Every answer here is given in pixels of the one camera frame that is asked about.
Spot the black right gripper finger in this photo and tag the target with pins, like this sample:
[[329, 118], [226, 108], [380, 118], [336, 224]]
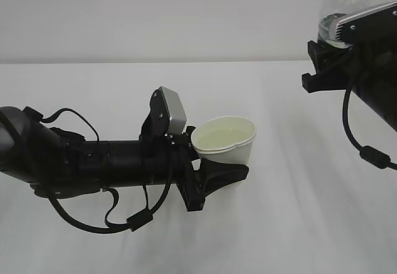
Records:
[[326, 58]]

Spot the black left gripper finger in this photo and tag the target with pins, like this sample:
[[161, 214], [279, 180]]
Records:
[[212, 176]]

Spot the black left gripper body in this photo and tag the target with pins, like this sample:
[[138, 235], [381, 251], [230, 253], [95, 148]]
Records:
[[167, 159]]

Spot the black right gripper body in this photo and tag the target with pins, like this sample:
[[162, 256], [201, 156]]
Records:
[[370, 63]]

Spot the white paper cup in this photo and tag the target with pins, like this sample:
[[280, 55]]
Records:
[[225, 139]]

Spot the clear green-label water bottle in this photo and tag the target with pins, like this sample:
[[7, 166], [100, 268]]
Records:
[[332, 9]]

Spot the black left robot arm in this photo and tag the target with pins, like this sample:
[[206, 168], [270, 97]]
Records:
[[74, 166]]

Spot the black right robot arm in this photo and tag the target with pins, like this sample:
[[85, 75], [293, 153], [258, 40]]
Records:
[[381, 99]]

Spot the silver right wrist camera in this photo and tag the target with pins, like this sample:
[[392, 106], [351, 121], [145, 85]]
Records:
[[367, 24]]

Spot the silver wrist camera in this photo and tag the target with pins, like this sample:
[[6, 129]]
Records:
[[367, 24], [166, 112]]

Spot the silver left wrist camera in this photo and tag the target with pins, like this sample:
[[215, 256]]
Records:
[[166, 112]]

